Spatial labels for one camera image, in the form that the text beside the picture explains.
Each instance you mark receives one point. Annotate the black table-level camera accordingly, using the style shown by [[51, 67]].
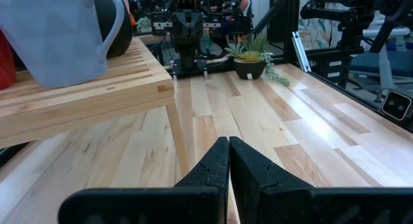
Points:
[[397, 104]]

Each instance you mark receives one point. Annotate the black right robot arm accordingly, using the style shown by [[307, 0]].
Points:
[[187, 56]]

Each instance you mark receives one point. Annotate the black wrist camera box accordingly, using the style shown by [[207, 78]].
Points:
[[187, 0]]

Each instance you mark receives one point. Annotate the blue padded chair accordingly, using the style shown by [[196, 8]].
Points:
[[387, 64]]

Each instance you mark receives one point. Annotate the blue-grey coffee mug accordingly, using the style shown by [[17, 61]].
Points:
[[58, 40]]

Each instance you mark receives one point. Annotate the person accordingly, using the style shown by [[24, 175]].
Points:
[[243, 1]]

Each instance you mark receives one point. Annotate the black background robot arm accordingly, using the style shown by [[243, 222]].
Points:
[[348, 11]]

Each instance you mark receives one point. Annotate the green succulent black pot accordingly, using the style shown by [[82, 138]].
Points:
[[248, 69]]

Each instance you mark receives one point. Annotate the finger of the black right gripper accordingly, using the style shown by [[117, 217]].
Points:
[[180, 28], [194, 28]]

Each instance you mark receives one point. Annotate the red coffee mug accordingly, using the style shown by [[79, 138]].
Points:
[[6, 62]]

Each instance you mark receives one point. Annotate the wooden slatted rack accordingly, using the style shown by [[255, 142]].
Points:
[[96, 101]]

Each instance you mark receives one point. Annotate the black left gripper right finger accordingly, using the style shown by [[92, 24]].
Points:
[[264, 198]]

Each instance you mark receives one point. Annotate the black mug orange inside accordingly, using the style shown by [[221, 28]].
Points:
[[114, 33]]

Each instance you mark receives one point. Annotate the silver aluminium extrusion bar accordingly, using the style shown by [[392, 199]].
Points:
[[301, 53]]

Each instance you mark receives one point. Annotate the small background succulent plant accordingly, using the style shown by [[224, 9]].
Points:
[[143, 24]]

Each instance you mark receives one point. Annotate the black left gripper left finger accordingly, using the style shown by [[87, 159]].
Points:
[[200, 198]]

